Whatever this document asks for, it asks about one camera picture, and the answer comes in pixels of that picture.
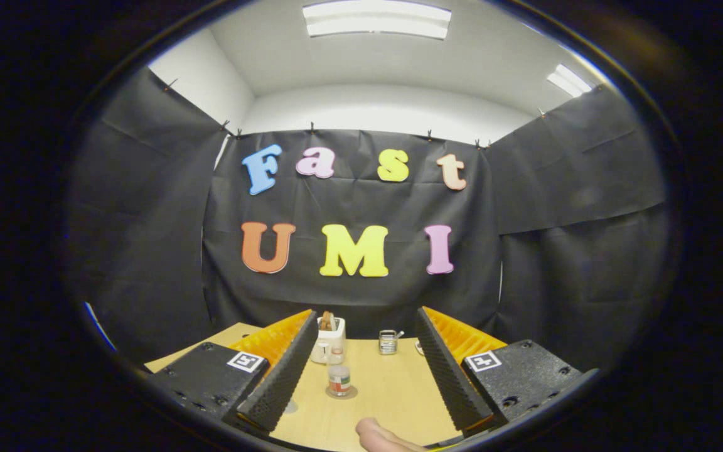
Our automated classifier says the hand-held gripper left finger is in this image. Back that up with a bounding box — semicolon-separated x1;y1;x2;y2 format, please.
148;309;319;434

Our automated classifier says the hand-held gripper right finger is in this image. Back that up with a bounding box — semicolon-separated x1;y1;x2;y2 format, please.
415;306;599;439

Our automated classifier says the clear plastic juice bottle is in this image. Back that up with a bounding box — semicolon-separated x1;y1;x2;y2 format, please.
328;347;352;397

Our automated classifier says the wooden table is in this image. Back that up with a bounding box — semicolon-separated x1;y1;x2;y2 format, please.
144;322;463;452

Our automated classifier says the white toaster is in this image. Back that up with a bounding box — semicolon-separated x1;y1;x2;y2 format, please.
315;317;346;363

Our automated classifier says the black backdrop cloth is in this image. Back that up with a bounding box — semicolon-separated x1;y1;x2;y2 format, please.
63;66;673;372

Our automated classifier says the small ceiling light panel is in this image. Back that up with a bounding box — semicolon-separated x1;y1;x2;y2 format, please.
547;63;593;98

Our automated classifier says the large ceiling light panel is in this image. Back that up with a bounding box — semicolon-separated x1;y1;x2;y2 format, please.
303;0;453;40

